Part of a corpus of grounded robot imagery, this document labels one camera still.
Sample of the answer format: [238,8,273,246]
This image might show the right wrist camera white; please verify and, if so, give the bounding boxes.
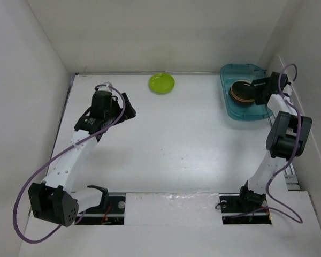
[283,83,293,97]

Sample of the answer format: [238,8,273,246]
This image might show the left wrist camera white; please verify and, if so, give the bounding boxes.
[95,81,113,93]

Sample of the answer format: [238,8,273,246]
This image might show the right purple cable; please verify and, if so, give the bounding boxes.
[231,63,303,224]

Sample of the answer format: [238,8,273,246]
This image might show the metal rail front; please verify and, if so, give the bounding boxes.
[64,191,272,225]

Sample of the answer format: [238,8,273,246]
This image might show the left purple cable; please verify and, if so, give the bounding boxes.
[12,84,126,244]

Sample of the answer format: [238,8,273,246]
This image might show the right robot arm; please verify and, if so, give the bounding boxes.
[236,72,312,212]

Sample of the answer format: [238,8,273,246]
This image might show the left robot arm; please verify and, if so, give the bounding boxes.
[28,90,136,227]

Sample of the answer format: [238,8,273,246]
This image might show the cream plate small flowers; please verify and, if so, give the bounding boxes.
[229,92,255,104]

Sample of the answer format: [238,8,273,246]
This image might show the metal rail right side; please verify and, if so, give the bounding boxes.
[283,165,301,191]

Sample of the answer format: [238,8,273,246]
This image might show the green plate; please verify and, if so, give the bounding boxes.
[148,73,175,94]

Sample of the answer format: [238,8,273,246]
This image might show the teal transparent plastic bin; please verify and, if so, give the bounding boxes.
[220,64,273,121]

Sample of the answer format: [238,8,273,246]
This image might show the black plate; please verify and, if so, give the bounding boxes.
[229,80,255,99]

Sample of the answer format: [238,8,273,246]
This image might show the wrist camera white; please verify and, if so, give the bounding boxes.
[283,83,293,97]
[95,81,113,93]

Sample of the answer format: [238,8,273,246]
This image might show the metal rail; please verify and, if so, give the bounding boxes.
[283,165,301,191]
[64,191,272,225]

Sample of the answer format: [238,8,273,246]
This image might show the purple cable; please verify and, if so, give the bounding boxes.
[12,84,126,244]
[231,63,303,224]

